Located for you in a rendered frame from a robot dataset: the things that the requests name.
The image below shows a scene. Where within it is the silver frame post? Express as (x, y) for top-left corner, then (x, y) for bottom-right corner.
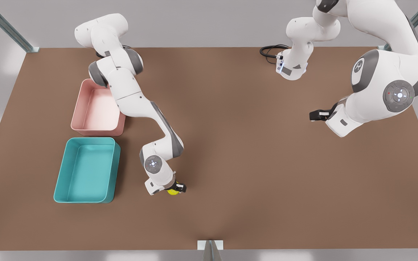
(378, 0), (418, 51)
(197, 240), (224, 261)
(0, 0), (40, 53)

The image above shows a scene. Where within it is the black cable loop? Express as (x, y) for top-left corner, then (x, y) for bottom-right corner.
(259, 45), (291, 66)

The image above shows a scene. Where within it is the teal rectangular tray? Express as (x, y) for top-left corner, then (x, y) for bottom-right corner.
(53, 137), (121, 204)

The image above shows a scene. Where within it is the pink rectangular tray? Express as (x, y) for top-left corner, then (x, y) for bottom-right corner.
(71, 79), (126, 137)

